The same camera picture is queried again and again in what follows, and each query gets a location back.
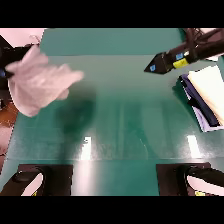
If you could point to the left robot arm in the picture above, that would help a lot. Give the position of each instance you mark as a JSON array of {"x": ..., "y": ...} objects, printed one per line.
[{"x": 15, "y": 54}]

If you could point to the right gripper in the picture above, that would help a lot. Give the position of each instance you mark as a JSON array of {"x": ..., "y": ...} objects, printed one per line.
[{"x": 166, "y": 61}]

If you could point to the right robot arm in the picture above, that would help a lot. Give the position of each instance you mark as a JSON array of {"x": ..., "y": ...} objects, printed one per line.
[{"x": 208, "y": 46}]

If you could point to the cream garment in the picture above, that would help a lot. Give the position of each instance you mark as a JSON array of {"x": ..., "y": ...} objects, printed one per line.
[{"x": 210, "y": 86}]

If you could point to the navy garment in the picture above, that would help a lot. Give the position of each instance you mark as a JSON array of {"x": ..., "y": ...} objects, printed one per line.
[{"x": 196, "y": 96}]

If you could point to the lavender garment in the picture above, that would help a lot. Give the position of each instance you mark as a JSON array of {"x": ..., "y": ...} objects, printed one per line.
[{"x": 208, "y": 126}]

